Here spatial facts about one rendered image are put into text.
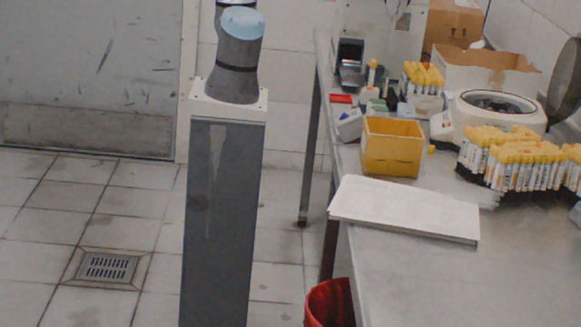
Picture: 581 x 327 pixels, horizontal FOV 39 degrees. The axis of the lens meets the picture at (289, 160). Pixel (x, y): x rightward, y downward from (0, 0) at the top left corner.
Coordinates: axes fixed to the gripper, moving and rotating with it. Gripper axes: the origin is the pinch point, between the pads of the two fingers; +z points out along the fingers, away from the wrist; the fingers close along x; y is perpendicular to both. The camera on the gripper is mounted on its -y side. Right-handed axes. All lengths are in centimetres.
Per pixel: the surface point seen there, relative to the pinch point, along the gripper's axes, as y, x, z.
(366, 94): -13.7, 6.4, 19.6
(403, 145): -57, 1, 18
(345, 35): 25.9, 10.9, 12.6
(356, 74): 8.9, 7.5, 20.4
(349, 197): -74, 14, 24
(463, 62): 21.3, -27.0, 15.8
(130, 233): 70, 84, 114
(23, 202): 90, 134, 114
